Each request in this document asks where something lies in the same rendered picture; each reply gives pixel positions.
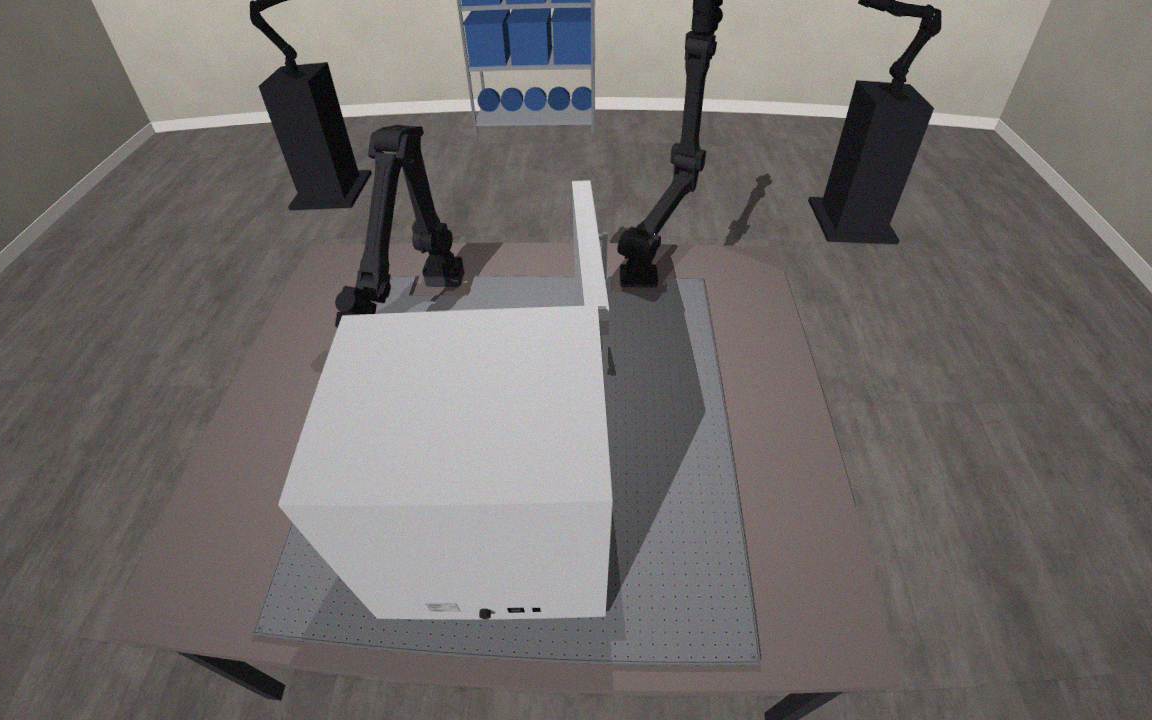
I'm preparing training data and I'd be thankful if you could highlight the white table-top freezer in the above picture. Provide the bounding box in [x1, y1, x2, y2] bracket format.
[278, 181, 612, 619]

